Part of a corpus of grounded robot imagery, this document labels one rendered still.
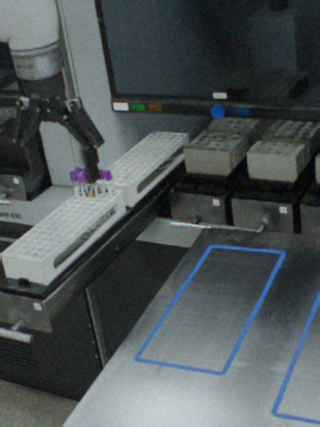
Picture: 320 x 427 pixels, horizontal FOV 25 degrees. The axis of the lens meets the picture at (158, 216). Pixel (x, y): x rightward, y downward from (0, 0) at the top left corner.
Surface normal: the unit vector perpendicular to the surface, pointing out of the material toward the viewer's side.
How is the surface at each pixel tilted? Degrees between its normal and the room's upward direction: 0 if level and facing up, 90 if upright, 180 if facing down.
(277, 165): 90
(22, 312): 90
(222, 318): 0
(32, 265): 90
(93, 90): 90
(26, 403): 0
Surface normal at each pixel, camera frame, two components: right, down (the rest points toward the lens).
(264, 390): -0.14, -0.88
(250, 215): -0.46, 0.46
